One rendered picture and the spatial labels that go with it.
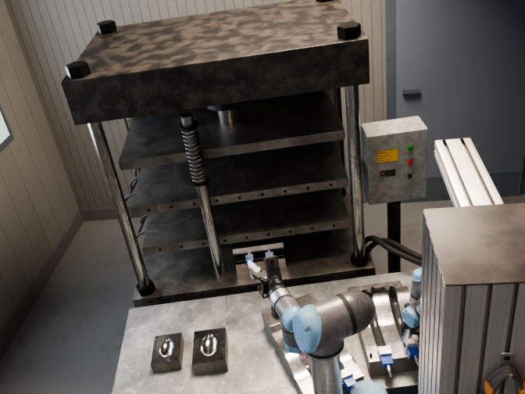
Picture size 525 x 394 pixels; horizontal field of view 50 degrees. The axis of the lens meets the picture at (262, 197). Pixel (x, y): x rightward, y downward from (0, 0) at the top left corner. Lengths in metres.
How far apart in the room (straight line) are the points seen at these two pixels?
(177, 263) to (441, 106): 2.42
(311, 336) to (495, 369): 0.48
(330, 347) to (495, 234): 0.57
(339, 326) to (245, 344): 1.22
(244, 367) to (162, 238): 0.86
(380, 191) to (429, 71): 1.68
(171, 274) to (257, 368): 0.89
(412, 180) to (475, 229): 1.80
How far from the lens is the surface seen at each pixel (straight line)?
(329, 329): 1.52
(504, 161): 4.95
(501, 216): 1.26
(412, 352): 2.43
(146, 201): 2.92
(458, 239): 1.18
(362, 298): 1.57
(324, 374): 1.65
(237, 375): 2.58
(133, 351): 2.83
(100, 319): 4.33
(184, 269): 3.22
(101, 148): 2.67
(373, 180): 2.94
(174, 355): 2.66
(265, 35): 2.66
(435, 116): 4.63
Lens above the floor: 2.74
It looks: 32 degrees down
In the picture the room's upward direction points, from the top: 9 degrees counter-clockwise
